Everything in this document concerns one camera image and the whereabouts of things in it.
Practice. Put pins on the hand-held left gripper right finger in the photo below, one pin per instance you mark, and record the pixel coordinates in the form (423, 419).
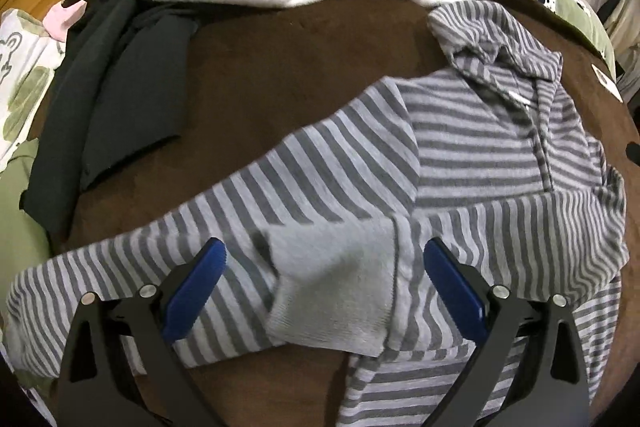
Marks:
(455, 292)

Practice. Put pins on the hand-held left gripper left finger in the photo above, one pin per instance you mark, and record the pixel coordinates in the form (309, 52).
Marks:
(195, 292)

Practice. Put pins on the grey striped shirt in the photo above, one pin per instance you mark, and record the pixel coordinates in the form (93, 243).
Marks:
(350, 157)

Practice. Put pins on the green bed sheet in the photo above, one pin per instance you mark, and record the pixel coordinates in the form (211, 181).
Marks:
(15, 207)

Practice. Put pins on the black garment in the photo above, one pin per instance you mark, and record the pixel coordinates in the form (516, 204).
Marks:
(115, 82)

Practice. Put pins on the brown blanket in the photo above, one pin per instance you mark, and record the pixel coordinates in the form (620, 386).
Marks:
(280, 72)

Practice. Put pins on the white card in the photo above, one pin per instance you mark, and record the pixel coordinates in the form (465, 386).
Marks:
(606, 82)

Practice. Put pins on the white bear-print blanket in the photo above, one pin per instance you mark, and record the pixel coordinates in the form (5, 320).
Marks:
(20, 72)

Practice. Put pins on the pink cloth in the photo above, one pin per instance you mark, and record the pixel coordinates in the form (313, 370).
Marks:
(62, 19)

